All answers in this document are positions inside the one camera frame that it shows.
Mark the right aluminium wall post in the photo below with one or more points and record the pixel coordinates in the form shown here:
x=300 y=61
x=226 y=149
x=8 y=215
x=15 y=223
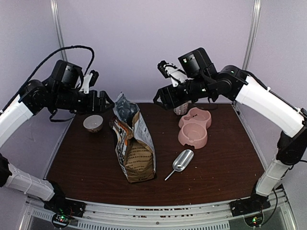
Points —
x=255 y=20

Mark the floral mug yellow inside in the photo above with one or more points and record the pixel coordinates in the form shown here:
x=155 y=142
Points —
x=182 y=109

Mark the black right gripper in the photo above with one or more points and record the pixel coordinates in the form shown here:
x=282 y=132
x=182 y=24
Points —
x=168 y=95

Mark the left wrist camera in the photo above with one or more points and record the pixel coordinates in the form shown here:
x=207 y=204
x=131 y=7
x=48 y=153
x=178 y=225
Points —
x=89 y=81

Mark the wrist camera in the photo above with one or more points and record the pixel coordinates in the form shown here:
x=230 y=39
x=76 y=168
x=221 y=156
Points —
x=191 y=65
x=89 y=81

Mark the aluminium front rail frame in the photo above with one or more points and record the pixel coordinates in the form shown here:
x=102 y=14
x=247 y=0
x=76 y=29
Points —
x=211 y=216

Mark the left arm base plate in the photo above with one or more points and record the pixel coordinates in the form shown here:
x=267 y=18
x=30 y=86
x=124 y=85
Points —
x=69 y=208

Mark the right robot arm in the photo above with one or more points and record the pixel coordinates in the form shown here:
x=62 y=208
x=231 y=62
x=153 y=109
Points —
x=192 y=84

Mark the white ceramic bowl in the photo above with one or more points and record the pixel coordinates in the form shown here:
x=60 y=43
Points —
x=93 y=123

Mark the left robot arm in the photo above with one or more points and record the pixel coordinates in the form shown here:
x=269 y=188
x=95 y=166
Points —
x=65 y=89

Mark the aluminium wall post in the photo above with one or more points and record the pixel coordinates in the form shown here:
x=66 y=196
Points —
x=255 y=20
x=56 y=20

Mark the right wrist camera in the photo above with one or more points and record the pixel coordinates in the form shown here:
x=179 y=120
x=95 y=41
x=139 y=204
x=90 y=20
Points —
x=191 y=65

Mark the metal food scoop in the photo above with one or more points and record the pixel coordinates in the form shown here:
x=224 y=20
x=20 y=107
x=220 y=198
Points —
x=181 y=162

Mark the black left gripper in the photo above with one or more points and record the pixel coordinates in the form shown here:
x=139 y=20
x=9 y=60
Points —
x=99 y=108

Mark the left aluminium wall post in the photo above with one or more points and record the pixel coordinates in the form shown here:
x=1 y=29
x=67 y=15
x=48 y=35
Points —
x=56 y=20

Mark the brown pet food bag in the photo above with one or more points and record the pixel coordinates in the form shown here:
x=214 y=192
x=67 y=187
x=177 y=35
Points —
x=134 y=146

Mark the pink double pet bowl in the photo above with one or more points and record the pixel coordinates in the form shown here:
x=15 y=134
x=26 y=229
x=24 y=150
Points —
x=193 y=128

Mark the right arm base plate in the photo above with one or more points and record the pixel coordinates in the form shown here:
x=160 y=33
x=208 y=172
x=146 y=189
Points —
x=247 y=205

